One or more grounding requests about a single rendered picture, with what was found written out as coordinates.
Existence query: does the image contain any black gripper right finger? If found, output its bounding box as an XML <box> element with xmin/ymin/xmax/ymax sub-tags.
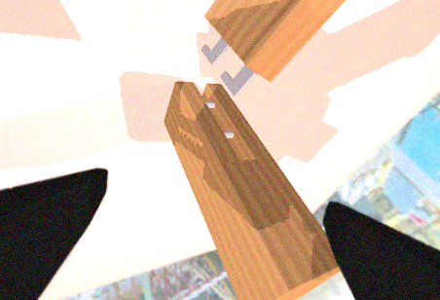
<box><xmin>323</xmin><ymin>201</ymin><xmax>440</xmax><ymax>300</ymax></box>

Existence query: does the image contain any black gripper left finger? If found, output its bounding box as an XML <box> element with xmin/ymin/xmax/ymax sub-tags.
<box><xmin>0</xmin><ymin>168</ymin><xmax>109</xmax><ymax>300</ymax></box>

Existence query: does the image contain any light wooden board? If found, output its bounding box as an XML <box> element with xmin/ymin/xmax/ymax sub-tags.
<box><xmin>201</xmin><ymin>0</ymin><xmax>346</xmax><ymax>97</ymax></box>

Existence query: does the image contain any wooden post with slot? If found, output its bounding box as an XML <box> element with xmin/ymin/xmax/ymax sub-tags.
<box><xmin>164</xmin><ymin>81</ymin><xmax>341</xmax><ymax>300</ymax></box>

